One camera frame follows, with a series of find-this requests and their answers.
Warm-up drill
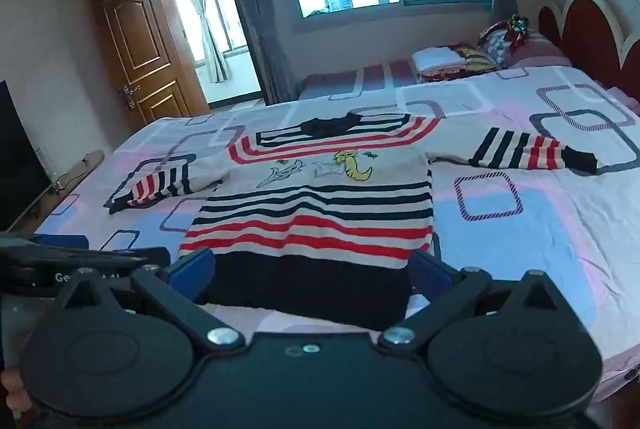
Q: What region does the striped pink pillow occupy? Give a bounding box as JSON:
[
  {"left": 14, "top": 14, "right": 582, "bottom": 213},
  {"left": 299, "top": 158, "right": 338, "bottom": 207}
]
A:
[{"left": 477, "top": 17, "right": 574, "bottom": 70}]

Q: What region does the striped knit sweater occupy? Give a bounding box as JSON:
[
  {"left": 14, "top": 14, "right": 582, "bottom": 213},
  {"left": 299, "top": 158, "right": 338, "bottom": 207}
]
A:
[{"left": 103, "top": 111, "right": 599, "bottom": 333}]

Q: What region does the striped grey red mattress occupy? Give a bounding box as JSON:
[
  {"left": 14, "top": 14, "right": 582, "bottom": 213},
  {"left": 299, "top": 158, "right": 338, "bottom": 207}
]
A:
[{"left": 295, "top": 59, "right": 426, "bottom": 102}]

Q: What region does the black television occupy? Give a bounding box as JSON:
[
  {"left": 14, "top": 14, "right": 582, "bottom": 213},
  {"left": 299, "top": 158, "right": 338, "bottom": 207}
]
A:
[{"left": 0, "top": 79, "right": 54, "bottom": 233}]

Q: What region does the patterned pink bed sheet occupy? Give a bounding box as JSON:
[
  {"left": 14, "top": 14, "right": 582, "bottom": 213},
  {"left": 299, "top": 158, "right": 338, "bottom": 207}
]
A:
[{"left": 32, "top": 64, "right": 640, "bottom": 391}]

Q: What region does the balcony window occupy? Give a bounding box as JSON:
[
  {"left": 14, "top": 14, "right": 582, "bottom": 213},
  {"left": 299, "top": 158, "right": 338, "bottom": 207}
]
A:
[{"left": 155, "top": 0, "right": 251, "bottom": 70}]

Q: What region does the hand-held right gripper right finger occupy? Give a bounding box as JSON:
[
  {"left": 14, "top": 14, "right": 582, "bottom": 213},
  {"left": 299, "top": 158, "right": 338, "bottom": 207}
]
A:
[{"left": 378, "top": 251, "right": 559, "bottom": 353}]

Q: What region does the person's left hand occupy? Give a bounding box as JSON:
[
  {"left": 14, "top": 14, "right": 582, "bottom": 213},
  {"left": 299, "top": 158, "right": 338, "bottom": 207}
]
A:
[{"left": 0, "top": 366, "right": 34, "bottom": 416}]

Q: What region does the white folded blanket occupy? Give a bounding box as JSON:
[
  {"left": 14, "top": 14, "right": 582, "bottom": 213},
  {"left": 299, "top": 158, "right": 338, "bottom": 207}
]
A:
[{"left": 412, "top": 44, "right": 467, "bottom": 70}]

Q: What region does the brown wooden door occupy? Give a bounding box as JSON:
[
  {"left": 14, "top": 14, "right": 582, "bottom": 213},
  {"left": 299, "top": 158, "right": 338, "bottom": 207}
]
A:
[{"left": 87, "top": 0, "right": 211, "bottom": 132}]

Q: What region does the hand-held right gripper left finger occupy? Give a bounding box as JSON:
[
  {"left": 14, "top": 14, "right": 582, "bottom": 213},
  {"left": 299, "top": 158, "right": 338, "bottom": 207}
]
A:
[{"left": 54, "top": 247, "right": 247, "bottom": 351}]

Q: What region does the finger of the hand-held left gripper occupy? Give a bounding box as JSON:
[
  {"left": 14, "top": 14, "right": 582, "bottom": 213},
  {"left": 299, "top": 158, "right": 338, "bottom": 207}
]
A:
[
  {"left": 90, "top": 247, "right": 172, "bottom": 269},
  {"left": 31, "top": 234, "right": 90, "bottom": 253}
]

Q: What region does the wooden television stand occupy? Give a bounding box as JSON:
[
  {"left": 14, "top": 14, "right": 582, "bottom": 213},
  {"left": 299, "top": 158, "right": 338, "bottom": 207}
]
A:
[{"left": 7, "top": 149, "right": 107, "bottom": 231}]

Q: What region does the colourful ornament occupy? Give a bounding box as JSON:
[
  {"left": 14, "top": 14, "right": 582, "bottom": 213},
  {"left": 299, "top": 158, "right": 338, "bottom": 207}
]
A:
[{"left": 505, "top": 15, "right": 534, "bottom": 44}]

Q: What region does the red patterned folded blanket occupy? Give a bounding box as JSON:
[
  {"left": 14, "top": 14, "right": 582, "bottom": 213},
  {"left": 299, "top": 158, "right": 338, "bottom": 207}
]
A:
[{"left": 419, "top": 46, "right": 502, "bottom": 82}]

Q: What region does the white sheer curtain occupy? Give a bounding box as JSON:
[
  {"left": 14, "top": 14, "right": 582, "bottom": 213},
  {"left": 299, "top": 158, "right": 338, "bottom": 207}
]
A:
[{"left": 182, "top": 0, "right": 232, "bottom": 84}]

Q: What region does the red arched headboard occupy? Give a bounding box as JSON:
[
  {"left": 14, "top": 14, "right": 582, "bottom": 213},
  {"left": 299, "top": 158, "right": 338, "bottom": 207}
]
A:
[{"left": 537, "top": 0, "right": 640, "bottom": 102}]

